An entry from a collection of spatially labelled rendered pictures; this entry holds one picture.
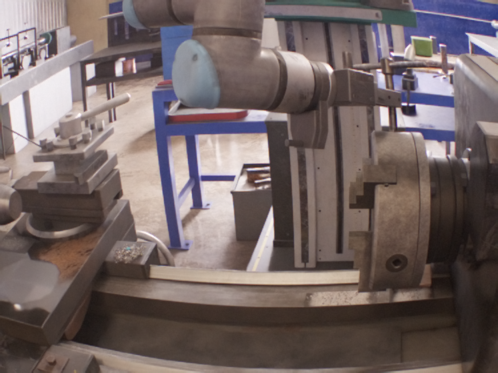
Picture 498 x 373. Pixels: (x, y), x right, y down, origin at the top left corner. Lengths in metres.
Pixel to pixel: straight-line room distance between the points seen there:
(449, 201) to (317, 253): 1.45
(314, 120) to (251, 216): 2.28
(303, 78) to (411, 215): 0.23
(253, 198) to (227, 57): 2.32
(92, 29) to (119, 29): 3.35
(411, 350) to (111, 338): 0.68
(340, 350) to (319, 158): 1.05
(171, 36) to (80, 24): 6.03
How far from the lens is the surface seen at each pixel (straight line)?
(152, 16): 0.77
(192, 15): 0.72
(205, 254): 2.98
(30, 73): 5.83
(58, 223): 1.30
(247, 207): 2.98
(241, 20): 0.67
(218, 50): 0.67
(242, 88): 0.68
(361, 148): 2.02
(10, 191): 1.10
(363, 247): 0.88
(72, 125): 1.23
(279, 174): 2.21
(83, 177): 1.17
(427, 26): 8.00
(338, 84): 0.76
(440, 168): 0.84
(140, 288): 1.22
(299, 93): 0.72
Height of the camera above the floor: 1.49
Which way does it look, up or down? 25 degrees down
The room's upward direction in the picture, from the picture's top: 5 degrees counter-clockwise
